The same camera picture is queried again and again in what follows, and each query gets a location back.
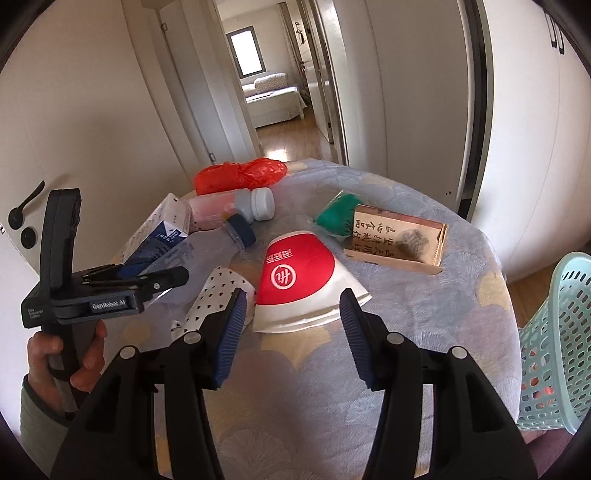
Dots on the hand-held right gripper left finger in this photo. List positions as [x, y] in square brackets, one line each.
[228, 337]

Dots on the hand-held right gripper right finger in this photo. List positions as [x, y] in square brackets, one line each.
[359, 339]

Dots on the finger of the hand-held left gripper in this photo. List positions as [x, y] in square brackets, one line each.
[108, 270]
[166, 278]

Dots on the clear plastic bottle blue cap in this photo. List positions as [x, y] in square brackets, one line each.
[203, 249]

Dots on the polka dot paper cup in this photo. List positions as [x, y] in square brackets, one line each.
[212, 288]

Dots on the white and blue carton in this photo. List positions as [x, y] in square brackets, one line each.
[166, 226]

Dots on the pink bottle with white cap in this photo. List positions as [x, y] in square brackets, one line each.
[210, 210]

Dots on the brown cardboard box with calligraphy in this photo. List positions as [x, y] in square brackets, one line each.
[392, 240]

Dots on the green mesh scourer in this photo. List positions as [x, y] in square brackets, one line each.
[334, 217]

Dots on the red plastic bag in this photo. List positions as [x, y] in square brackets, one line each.
[240, 173]

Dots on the teal plastic laundry basket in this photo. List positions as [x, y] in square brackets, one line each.
[568, 323]

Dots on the person's left forearm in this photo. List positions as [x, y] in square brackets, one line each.
[39, 410]

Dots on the person's left hand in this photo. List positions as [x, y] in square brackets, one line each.
[90, 360]

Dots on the black door lock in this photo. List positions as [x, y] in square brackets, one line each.
[28, 237]

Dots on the patterned tablecloth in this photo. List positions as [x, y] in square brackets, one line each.
[300, 406]

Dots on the white sofa in far room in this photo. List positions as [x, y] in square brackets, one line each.
[272, 101]

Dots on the window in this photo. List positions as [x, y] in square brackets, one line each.
[247, 50]

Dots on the white wardrobe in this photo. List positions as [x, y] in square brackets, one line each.
[531, 161]

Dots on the hanging wall ornament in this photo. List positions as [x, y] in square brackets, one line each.
[300, 32]

